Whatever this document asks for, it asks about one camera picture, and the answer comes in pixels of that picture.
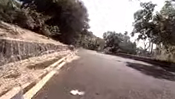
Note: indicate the row of trees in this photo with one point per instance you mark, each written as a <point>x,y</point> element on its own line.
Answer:
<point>166,27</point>

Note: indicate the pale concrete kerb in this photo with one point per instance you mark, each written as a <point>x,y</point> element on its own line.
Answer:
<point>41,83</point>

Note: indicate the grey asphalt road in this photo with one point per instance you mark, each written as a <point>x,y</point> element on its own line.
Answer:
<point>111,79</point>

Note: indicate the stone retaining wall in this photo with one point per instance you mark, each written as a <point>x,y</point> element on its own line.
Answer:
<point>7,51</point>

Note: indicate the low stone wall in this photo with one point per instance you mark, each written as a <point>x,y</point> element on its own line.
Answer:
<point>154,61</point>

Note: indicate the white litter scrap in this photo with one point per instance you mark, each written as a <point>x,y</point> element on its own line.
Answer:
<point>77,92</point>

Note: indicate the leaf-strewn gutter strip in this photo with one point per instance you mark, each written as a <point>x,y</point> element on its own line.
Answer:
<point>14,74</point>

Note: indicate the dry earth slope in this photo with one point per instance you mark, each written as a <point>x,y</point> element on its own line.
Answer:
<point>7,30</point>

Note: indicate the dense dark trees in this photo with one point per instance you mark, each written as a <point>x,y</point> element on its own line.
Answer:
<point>42,4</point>

